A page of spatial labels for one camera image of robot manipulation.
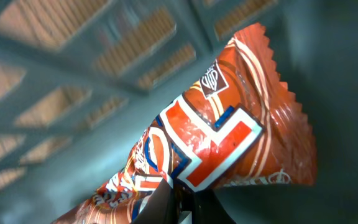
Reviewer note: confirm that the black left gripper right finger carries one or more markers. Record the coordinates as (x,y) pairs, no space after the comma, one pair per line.
(208,210)

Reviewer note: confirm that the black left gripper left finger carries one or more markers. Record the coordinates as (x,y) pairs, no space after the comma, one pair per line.
(161,207)

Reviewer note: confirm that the red snack packet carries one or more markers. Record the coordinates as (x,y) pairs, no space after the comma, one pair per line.
(237,125)

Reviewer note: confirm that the grey plastic basket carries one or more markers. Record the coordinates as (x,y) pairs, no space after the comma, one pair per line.
(315,44)

